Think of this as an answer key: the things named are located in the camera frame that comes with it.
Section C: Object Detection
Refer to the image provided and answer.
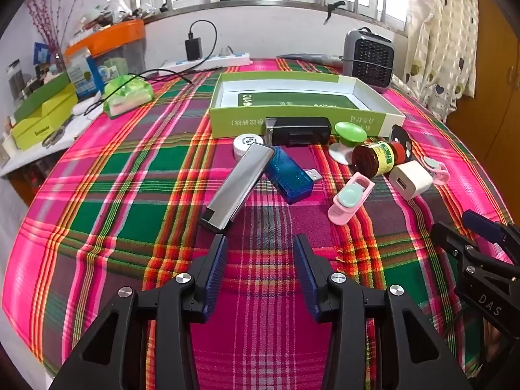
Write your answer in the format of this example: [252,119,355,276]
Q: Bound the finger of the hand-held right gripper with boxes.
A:
[431,221,495,271]
[462,210,520,267]

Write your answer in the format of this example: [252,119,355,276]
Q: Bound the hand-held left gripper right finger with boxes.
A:
[293,233,474,390]

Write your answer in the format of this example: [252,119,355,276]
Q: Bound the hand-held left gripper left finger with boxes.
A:
[49,233,229,390]

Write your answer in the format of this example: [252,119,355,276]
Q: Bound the pink clip mint button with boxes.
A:
[420,156,448,185]
[328,172,375,225]

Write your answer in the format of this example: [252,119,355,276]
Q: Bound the white usb charger cube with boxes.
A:
[389,160,433,201]

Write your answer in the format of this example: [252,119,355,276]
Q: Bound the silver metal rectangular case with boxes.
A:
[199,143,276,230]

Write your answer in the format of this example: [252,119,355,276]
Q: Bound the translucent blue usb tester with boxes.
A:
[264,146,323,204]

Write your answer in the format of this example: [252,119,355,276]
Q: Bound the black round key fob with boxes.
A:
[390,126,415,159]

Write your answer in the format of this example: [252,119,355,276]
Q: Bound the white bottle cap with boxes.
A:
[233,134,265,162]

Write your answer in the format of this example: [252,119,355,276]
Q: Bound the black rectangular device clear cap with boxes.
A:
[264,116,332,147]

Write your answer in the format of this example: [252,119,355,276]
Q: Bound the green white suction knob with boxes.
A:
[328,122,368,166]

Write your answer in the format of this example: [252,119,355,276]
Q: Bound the green white cardboard box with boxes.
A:
[208,71,406,139]

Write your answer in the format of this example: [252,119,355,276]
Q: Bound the brown glass jar green label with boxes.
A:
[351,140,403,177]

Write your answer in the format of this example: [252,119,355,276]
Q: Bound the green tissue pack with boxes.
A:
[102,74,155,119]

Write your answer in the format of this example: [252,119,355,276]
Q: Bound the grey portable heater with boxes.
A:
[343,28,396,92]

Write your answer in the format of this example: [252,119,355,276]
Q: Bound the cream heart print curtain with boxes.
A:
[406,0,480,120]

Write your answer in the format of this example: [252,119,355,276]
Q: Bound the white side table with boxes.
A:
[0,106,102,175]

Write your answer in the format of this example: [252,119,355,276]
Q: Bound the scissors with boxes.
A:
[42,128,68,147]

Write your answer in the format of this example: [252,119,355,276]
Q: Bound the white blue power strip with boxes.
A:
[158,51,250,72]

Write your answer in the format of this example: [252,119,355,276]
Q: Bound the grey floral folded umbrella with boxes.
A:
[276,52,346,66]

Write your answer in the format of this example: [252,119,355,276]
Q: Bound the lime yellow cardboard box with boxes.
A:
[10,87,80,149]

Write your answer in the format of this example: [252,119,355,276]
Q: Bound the blue white carton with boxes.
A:
[67,49,104,100]

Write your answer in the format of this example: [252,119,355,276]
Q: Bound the dark green box lid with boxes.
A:
[14,72,74,120]

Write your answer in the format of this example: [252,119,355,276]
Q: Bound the orange lid storage bin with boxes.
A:
[64,19,147,86]

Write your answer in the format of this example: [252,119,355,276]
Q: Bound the pile of assorted small clutter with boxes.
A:
[73,0,143,33]

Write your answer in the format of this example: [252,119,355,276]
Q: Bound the pink dried flower branches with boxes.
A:
[26,0,78,72]

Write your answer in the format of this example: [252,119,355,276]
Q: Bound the thin black cable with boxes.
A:
[83,71,196,116]

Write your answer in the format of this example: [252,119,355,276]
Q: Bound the black adapter cable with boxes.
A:
[138,20,223,78]

